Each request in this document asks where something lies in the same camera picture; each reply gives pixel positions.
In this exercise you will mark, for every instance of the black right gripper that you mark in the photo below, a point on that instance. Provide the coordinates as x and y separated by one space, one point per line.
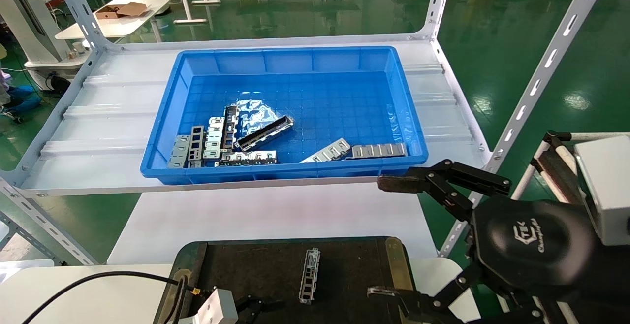
534 245

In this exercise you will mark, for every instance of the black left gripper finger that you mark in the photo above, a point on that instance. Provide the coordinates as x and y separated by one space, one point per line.
248 311
270 306

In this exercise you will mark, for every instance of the long grey metal channel part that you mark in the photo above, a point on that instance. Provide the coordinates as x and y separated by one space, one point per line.
310 275

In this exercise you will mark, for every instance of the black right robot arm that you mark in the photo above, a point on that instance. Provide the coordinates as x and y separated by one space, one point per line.
610 284

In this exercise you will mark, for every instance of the black container tray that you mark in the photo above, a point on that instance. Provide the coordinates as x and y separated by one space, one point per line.
354 275

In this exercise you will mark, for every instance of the light grey slotted metal part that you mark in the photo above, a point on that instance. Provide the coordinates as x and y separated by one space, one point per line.
330 150

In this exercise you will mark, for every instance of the grey ribbed metal strip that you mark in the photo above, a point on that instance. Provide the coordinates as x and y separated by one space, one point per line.
379 150

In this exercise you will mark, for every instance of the silver clip metal strip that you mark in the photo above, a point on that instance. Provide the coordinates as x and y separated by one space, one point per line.
248 157

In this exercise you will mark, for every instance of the grey metal connector housing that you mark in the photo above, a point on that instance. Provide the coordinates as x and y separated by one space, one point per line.
266 133

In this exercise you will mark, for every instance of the grey slotted metal strip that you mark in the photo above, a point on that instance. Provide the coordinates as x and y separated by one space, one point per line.
180 151

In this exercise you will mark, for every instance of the dark grey windowed strip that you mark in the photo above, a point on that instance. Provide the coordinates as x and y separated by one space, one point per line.
197 144

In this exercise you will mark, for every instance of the white slotted metal strip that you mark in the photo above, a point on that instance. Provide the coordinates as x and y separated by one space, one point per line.
214 139

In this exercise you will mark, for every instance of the dark narrow metal strip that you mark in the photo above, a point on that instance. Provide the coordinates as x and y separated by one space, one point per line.
230 127

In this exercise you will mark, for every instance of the silver foil bag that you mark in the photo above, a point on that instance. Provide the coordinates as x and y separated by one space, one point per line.
256 113

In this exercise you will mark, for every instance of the white metal shelf rack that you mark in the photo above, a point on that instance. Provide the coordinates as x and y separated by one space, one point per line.
541 73

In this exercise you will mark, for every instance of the blue plastic bin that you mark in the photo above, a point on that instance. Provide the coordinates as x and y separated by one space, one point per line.
320 82

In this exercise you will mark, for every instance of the white work table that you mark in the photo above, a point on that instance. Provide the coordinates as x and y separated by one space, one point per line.
133 23

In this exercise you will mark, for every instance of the small white cup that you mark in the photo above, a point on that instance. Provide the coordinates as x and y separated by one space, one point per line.
78 47

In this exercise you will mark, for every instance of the open cardboard box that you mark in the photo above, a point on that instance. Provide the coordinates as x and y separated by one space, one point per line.
123 11

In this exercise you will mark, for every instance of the white machine stand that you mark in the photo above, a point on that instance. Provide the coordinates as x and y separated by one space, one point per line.
29 23

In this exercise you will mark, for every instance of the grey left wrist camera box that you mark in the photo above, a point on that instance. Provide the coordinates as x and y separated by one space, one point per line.
216 309

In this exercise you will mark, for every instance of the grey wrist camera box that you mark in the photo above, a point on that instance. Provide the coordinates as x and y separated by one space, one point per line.
216 309
608 186

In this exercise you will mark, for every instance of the white tube cart frame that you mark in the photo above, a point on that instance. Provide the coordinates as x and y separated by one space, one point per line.
527 172

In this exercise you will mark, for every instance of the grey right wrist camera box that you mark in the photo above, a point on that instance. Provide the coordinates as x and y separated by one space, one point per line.
608 186

